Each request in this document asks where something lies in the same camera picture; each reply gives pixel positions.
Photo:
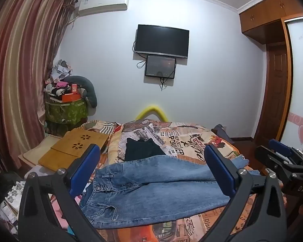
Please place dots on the dark blue cloth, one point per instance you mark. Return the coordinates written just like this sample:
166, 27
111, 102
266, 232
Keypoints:
222, 132

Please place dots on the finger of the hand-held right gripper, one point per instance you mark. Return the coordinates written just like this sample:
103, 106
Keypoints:
280, 146
270, 160

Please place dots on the white wardrobe door heart decals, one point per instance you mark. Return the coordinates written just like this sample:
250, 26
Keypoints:
301, 85

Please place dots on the blue denim pants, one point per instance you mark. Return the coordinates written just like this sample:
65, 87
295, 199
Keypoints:
151, 186

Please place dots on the orange box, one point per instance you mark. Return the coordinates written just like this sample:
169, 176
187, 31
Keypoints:
70, 96

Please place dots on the green patterned storage box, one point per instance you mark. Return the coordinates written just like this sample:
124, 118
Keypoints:
68, 112

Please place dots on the printed newspaper-pattern blanket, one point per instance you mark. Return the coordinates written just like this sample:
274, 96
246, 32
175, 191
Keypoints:
181, 141

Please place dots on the pink cloth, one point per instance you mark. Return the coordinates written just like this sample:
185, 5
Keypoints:
61, 214

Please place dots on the black folded garment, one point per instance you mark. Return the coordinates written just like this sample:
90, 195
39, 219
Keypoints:
141, 150

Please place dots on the beige cushion mat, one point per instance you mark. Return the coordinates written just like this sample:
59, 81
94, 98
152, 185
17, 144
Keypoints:
37, 151

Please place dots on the white air conditioner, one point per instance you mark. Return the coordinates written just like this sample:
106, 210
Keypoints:
103, 3

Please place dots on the black wall television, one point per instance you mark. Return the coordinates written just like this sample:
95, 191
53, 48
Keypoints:
162, 40

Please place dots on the bamboo lap desk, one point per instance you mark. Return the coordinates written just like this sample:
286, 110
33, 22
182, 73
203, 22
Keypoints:
73, 143

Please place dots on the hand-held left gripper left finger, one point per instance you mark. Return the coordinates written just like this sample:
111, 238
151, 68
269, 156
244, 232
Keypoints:
87, 166

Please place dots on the pile of paper packets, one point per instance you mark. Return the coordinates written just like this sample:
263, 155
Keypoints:
11, 206

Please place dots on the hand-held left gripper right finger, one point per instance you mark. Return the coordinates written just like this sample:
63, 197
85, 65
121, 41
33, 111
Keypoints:
218, 171

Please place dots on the striped pillow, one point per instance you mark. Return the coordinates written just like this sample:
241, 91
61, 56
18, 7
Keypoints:
101, 127

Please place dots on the small black wall monitor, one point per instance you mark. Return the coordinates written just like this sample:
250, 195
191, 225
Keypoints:
160, 66

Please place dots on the wooden overhead cabinet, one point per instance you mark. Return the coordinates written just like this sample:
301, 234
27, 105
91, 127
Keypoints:
267, 10

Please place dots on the yellow foam tube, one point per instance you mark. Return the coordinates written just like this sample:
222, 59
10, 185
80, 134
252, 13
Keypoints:
152, 112

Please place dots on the grey long pillow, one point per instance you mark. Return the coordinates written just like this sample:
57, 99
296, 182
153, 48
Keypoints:
89, 89

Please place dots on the brown wooden door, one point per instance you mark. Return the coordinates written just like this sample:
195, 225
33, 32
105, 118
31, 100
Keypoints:
275, 93

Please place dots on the striped pink curtain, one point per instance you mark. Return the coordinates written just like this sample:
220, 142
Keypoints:
20, 68

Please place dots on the pile of clothes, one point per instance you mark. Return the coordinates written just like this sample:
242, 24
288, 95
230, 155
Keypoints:
59, 77

